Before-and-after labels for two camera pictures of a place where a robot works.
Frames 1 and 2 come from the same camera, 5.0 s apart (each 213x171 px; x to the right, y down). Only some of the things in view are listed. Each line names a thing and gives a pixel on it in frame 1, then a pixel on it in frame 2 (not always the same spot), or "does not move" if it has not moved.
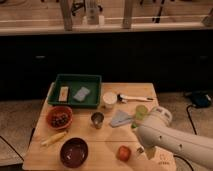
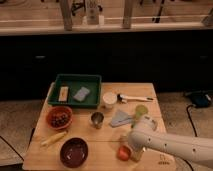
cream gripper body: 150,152 to 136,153
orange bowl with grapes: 59,117 does not move
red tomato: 123,153 does not move
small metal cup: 97,118 does not move
